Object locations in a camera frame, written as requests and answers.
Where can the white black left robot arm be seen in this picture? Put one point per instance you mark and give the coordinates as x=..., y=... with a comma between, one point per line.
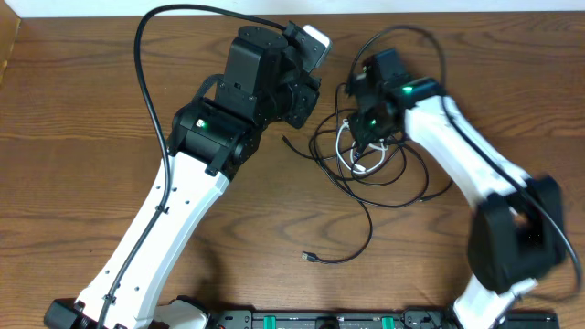
x=269, y=77

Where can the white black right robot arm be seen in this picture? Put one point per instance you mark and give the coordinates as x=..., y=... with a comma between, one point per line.
x=516, y=236

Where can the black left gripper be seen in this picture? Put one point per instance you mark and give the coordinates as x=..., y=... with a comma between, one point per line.
x=303, y=96

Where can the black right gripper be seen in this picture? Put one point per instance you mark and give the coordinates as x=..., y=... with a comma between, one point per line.
x=362, y=134

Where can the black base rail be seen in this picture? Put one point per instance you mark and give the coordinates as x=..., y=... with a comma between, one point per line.
x=333, y=320

